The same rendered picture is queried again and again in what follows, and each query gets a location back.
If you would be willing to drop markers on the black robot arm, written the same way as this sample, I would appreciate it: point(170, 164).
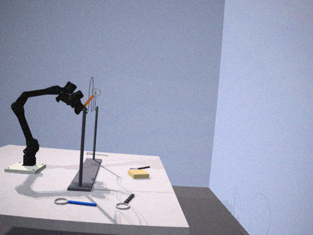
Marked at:
point(29, 158)

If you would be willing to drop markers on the tan rectangular block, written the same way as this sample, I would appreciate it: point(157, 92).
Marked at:
point(138, 174)

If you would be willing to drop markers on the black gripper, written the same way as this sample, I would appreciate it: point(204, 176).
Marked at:
point(74, 103)

